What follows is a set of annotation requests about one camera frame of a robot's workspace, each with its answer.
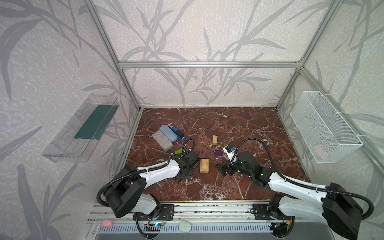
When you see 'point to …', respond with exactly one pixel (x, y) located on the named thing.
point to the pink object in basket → (319, 149)
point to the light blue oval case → (167, 131)
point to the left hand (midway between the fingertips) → (189, 170)
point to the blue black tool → (179, 133)
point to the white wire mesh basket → (327, 136)
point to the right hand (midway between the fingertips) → (222, 155)
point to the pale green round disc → (184, 226)
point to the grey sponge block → (162, 140)
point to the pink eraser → (107, 223)
